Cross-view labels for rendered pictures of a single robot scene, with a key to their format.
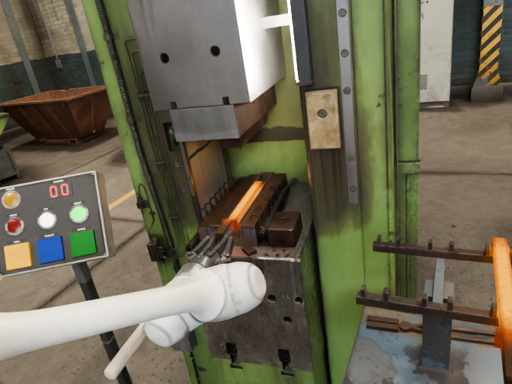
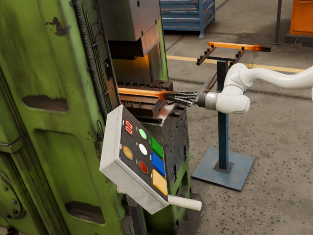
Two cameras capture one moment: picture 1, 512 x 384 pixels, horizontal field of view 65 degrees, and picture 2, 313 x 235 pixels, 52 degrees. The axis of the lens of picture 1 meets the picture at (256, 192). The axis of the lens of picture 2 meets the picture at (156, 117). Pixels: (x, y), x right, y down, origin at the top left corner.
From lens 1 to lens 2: 191 cm
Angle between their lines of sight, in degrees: 73
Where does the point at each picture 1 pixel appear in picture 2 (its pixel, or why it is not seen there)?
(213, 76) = (152, 9)
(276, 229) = (169, 85)
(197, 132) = (149, 45)
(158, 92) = (137, 27)
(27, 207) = (133, 150)
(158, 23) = not seen: outside the picture
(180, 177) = (113, 97)
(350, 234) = not seen: hidden behind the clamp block
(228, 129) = (157, 38)
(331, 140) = not seen: hidden behind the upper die
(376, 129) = (159, 25)
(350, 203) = (159, 65)
